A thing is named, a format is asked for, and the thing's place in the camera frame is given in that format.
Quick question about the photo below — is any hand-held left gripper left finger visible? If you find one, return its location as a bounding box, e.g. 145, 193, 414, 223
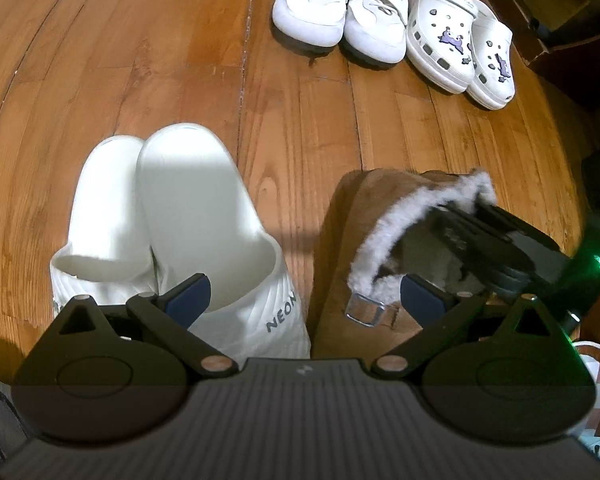
59, 273, 239, 378

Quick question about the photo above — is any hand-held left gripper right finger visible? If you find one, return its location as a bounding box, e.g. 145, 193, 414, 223
371, 273, 551, 378

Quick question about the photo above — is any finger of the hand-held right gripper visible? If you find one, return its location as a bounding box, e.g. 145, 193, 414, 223
427, 202, 548, 288

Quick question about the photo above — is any brown fur-lined slipper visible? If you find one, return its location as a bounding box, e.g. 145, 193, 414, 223
305, 167, 498, 360

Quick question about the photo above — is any cream ribbed slide sandal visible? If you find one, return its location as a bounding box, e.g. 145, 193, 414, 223
136, 122, 312, 361
50, 135, 158, 321

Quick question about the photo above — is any white strap sneaker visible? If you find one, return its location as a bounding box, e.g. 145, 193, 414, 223
341, 0, 410, 68
271, 0, 357, 51

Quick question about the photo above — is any white bag with brown handle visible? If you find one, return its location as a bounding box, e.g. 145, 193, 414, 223
570, 340, 600, 461

